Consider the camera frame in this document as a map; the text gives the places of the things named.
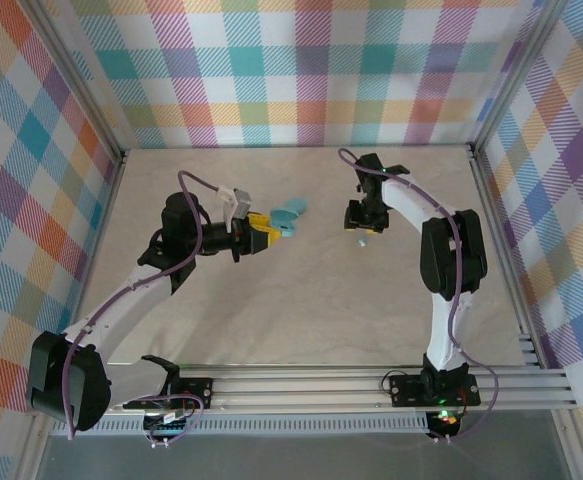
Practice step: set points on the aluminium frame cross rail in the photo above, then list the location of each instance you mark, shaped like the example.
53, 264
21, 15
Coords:
296, 395

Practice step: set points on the aluminium frame side rail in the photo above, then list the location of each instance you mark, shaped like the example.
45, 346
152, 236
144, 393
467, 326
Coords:
493, 210
109, 200

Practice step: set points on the aluminium frame post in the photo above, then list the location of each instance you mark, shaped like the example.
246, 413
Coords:
78, 75
516, 75

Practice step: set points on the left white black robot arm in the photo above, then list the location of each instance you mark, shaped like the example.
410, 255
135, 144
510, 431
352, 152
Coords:
121, 310

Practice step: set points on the controller circuit board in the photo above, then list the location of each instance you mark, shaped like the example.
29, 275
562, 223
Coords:
171, 416
446, 419

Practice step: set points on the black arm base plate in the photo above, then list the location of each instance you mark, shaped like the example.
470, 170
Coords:
406, 390
201, 392

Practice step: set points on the small light blue earbud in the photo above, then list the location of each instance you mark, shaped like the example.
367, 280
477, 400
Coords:
362, 243

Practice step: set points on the light blue oval charging case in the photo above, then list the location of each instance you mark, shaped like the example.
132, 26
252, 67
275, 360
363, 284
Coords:
291, 210

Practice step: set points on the grey metal base sheet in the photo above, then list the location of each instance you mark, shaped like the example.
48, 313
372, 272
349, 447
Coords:
296, 460

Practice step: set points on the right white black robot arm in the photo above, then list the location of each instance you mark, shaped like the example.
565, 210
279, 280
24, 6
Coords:
441, 330

